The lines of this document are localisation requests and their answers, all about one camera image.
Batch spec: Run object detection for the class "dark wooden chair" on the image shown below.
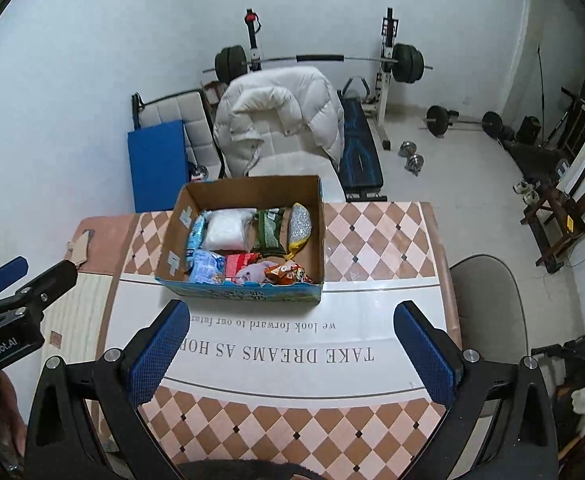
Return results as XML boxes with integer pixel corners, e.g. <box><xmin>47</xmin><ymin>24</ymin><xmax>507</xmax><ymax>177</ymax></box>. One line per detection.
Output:
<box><xmin>521</xmin><ymin>168</ymin><xmax>585</xmax><ymax>274</ymax></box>

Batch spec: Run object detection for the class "grey round chair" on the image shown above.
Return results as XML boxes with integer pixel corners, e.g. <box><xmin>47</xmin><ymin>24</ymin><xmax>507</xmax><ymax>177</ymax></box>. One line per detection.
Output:
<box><xmin>450</xmin><ymin>254</ymin><xmax>529</xmax><ymax>364</ymax></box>

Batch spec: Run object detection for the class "blue folded mat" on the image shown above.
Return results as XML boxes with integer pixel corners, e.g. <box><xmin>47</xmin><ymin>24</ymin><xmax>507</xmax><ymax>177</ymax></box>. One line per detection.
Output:
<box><xmin>128</xmin><ymin>120</ymin><xmax>189</xmax><ymax>214</ymax></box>

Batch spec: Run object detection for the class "blue stick snack packet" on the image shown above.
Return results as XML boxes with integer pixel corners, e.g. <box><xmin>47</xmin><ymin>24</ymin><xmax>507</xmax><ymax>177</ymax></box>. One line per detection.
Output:
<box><xmin>185</xmin><ymin>211</ymin><xmax>209</xmax><ymax>264</ymax></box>

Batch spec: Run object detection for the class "white quilted folding board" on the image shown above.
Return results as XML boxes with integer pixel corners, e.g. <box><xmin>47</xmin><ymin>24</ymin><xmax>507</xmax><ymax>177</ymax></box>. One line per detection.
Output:
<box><xmin>131</xmin><ymin>89</ymin><xmax>225</xmax><ymax>180</ymax></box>

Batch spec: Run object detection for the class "person's left hand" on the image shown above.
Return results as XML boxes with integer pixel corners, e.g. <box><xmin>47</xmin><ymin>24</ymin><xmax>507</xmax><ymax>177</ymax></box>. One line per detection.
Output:
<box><xmin>0</xmin><ymin>370</ymin><xmax>27</xmax><ymax>457</ymax></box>

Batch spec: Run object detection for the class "small barbell on floor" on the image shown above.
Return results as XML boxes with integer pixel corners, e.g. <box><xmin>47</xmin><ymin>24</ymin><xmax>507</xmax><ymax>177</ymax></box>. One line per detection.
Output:
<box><xmin>423</xmin><ymin>105</ymin><xmax>504</xmax><ymax>139</ymax></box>

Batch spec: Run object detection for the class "open cardboard box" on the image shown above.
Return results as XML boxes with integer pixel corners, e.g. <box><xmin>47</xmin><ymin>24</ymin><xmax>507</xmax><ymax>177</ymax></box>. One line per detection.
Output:
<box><xmin>154</xmin><ymin>173</ymin><xmax>327</xmax><ymax>305</ymax></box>

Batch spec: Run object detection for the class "light blue tissue pack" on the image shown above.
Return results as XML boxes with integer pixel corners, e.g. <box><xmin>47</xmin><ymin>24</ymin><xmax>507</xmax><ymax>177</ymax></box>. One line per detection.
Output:
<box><xmin>188</xmin><ymin>249</ymin><xmax>225</xmax><ymax>285</ymax></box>

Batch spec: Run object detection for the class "cardboard scrap on table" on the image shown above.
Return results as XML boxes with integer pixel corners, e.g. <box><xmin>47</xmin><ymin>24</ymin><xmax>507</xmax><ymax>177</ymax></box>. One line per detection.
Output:
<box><xmin>66</xmin><ymin>230</ymin><xmax>95</xmax><ymax>268</ymax></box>

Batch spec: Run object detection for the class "white puffer jacket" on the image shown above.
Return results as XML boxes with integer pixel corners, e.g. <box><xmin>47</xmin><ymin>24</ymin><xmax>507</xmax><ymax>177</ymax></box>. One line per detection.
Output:
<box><xmin>212</xmin><ymin>65</ymin><xmax>347</xmax><ymax>179</ymax></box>

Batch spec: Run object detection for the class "white towel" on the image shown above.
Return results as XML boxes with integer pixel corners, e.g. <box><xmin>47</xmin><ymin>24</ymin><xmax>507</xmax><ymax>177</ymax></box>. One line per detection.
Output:
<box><xmin>201</xmin><ymin>208</ymin><xmax>257</xmax><ymax>252</ymax></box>

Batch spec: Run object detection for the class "red snack packet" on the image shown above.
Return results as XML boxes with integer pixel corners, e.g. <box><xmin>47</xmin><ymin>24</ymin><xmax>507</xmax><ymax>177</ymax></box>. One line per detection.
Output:
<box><xmin>224</xmin><ymin>252</ymin><xmax>260</xmax><ymax>281</ymax></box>

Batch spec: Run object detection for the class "black blue weight bench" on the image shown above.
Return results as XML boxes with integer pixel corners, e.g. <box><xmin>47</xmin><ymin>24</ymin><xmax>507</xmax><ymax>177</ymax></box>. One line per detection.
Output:
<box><xmin>338</xmin><ymin>96</ymin><xmax>388</xmax><ymax>203</ymax></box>

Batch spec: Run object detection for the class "barbell on rack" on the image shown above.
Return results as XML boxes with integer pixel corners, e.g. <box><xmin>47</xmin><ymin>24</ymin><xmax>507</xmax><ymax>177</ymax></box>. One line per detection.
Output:
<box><xmin>202</xmin><ymin>44</ymin><xmax>433</xmax><ymax>84</ymax></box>

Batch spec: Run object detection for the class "orange snack bag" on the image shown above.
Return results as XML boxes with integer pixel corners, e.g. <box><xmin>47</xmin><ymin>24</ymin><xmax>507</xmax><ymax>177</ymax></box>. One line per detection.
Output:
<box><xmin>264</xmin><ymin>260</ymin><xmax>313</xmax><ymax>286</ymax></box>

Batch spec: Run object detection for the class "chrome dumbbell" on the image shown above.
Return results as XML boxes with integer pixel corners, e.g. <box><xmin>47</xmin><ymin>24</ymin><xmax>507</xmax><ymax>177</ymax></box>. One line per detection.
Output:
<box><xmin>398</xmin><ymin>141</ymin><xmax>416</xmax><ymax>158</ymax></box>

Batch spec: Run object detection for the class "green packaged cloth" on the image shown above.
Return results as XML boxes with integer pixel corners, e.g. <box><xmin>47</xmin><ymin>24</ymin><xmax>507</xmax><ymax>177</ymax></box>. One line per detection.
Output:
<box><xmin>253</xmin><ymin>208</ymin><xmax>285</xmax><ymax>257</ymax></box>

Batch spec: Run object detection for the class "grey yellow seed bag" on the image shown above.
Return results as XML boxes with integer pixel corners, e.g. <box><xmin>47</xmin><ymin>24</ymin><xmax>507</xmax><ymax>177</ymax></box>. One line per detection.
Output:
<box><xmin>286</xmin><ymin>203</ymin><xmax>312</xmax><ymax>259</ymax></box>

